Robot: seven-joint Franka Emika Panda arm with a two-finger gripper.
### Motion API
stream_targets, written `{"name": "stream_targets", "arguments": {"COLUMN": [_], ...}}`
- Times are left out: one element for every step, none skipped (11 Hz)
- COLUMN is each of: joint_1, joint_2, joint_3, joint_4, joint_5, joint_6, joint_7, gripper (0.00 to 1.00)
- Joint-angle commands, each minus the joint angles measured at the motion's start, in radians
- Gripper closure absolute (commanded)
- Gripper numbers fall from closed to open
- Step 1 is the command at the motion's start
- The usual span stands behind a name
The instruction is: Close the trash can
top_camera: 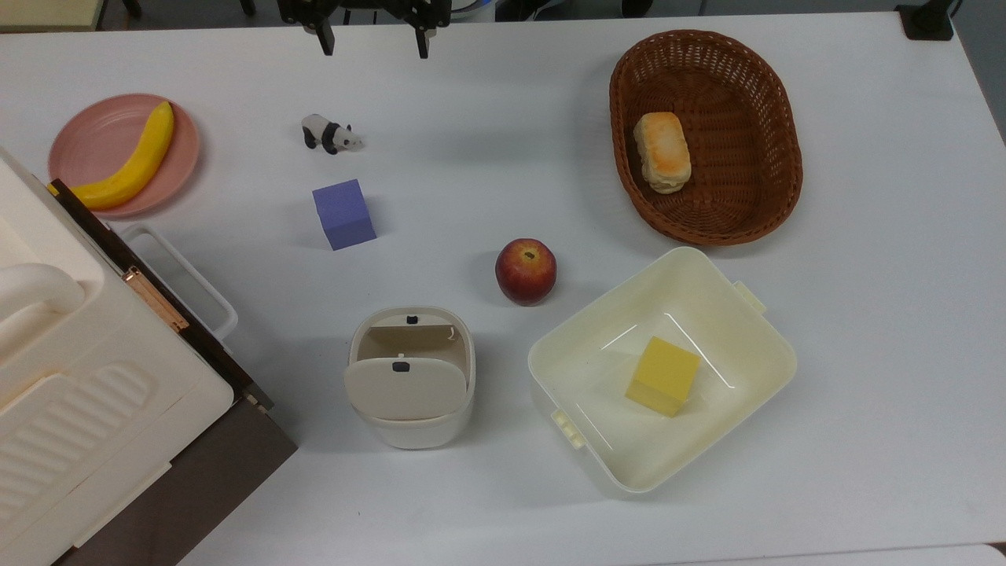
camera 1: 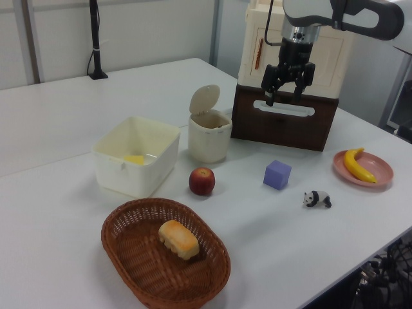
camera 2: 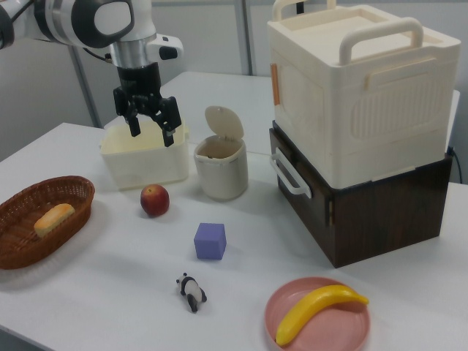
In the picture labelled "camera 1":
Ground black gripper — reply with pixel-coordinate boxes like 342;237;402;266
260;37;317;108

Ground small cream lidded trash can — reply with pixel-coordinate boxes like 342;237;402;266
187;84;233;164

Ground dark brown drawer unit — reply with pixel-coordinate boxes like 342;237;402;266
230;82;341;152

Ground purple cube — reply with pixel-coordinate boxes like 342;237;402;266
263;160;292;191

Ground yellow banana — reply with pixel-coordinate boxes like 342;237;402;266
342;147;377;184

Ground grey metal rack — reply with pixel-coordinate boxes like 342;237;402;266
378;44;412;144

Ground pink plate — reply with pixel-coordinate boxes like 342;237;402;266
333;150;395;189

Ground panda figurine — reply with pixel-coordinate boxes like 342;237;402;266
302;190;332;209

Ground red apple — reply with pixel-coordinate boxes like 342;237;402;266
189;167;216;196

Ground white plastic storage box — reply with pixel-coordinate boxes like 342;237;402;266
91;116;181;199

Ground toasted bread loaf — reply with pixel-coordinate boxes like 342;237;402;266
158;220;200;261

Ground brown wicker basket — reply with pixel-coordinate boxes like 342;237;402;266
101;197;232;308

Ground white drawer handle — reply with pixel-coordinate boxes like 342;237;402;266
253;98;315;117

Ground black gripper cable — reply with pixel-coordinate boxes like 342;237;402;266
263;0;285;46

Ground black camera pole with base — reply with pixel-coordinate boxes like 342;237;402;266
86;0;109;80

